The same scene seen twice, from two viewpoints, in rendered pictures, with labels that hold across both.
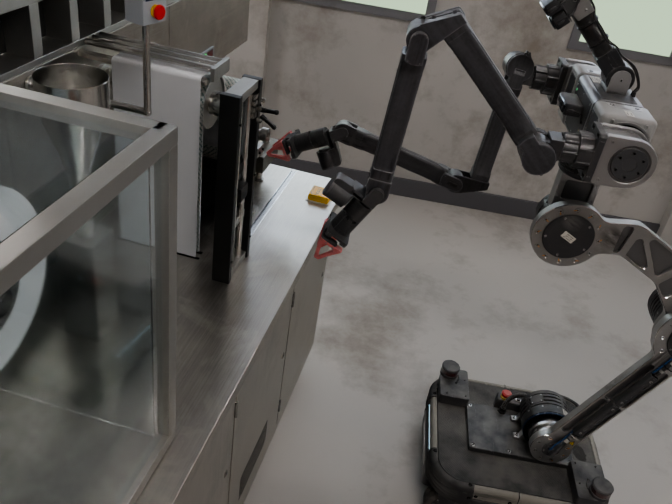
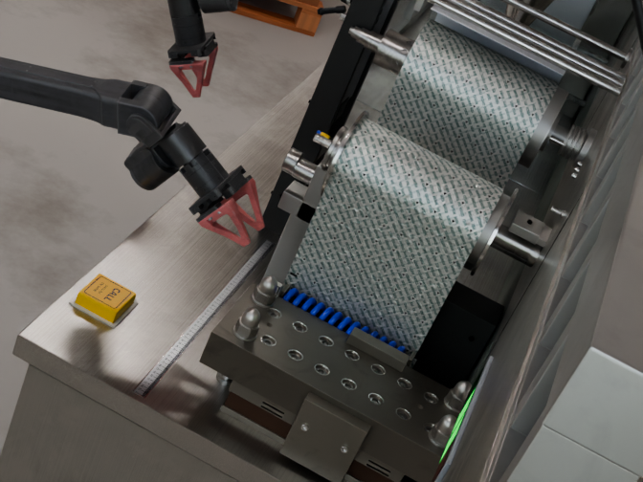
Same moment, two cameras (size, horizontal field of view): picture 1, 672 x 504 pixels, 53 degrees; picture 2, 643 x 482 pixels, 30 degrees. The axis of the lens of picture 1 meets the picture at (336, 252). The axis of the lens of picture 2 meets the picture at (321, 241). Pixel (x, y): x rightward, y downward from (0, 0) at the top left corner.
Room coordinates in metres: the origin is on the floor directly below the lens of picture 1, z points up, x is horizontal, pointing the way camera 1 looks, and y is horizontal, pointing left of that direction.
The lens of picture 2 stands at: (3.55, 0.31, 2.07)
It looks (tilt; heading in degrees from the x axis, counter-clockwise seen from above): 31 degrees down; 178
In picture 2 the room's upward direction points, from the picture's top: 24 degrees clockwise
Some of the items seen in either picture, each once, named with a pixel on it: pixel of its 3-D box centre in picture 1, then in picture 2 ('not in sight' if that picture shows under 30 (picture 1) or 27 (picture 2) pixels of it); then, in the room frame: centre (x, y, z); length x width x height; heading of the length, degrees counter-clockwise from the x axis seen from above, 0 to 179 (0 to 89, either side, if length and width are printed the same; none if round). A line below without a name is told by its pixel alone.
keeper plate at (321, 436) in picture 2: not in sight; (323, 440); (2.21, 0.47, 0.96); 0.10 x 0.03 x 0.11; 81
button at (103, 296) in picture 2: (320, 194); (105, 297); (2.03, 0.09, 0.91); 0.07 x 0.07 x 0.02; 81
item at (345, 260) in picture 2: not in sight; (369, 277); (1.99, 0.45, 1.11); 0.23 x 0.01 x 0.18; 81
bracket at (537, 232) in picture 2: not in sight; (531, 228); (1.96, 0.64, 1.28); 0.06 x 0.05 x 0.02; 81
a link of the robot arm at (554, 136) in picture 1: (542, 152); not in sight; (1.47, -0.43, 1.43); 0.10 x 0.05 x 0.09; 88
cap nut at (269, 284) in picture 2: not in sight; (267, 289); (2.04, 0.31, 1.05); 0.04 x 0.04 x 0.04
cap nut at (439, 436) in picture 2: not in sight; (446, 427); (2.19, 0.62, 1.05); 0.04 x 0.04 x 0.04
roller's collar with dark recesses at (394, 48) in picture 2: (223, 105); (397, 54); (1.66, 0.36, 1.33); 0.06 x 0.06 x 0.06; 81
